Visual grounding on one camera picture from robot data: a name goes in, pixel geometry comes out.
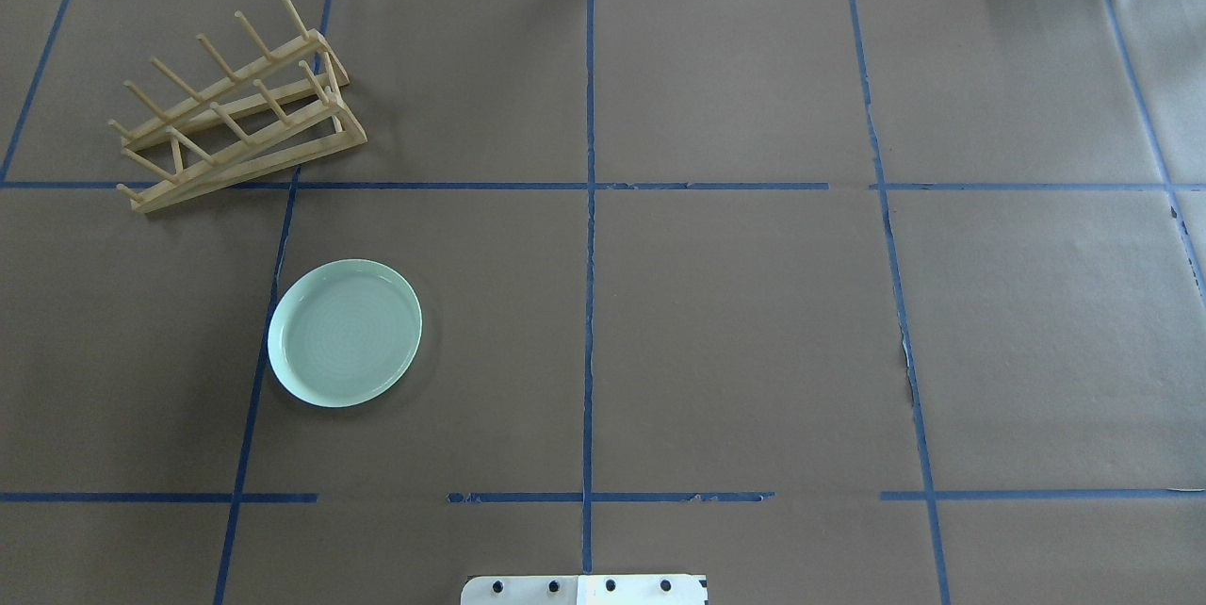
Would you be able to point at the light green ceramic plate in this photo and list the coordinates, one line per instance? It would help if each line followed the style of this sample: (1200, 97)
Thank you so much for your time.
(344, 333)

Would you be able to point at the wooden dish rack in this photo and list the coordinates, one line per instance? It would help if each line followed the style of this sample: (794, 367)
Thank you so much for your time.
(283, 109)

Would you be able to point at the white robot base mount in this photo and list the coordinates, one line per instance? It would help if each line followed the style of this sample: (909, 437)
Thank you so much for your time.
(587, 589)

